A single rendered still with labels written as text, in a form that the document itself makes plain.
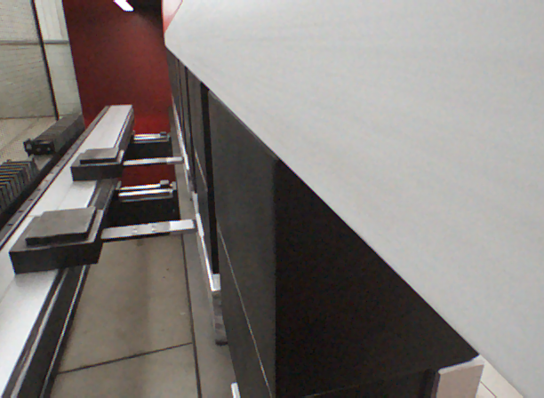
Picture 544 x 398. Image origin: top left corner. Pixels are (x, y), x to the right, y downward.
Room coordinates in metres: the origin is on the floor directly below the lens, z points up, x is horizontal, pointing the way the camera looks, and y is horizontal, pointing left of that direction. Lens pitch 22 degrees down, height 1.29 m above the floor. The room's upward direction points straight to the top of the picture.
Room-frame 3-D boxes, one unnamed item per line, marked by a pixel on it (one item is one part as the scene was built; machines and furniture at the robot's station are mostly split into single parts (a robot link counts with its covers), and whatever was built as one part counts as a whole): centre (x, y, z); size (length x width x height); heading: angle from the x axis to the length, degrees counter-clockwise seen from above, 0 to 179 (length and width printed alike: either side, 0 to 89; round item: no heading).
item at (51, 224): (0.55, 0.25, 1.01); 0.26 x 0.12 x 0.05; 105
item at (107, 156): (0.93, 0.35, 1.01); 0.26 x 0.12 x 0.05; 105
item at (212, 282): (0.64, 0.10, 0.92); 0.39 x 0.06 x 0.10; 15
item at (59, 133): (1.22, 0.68, 1.02); 0.44 x 0.06 x 0.04; 15
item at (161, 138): (1.79, 0.81, 0.81); 0.64 x 0.08 x 0.14; 105
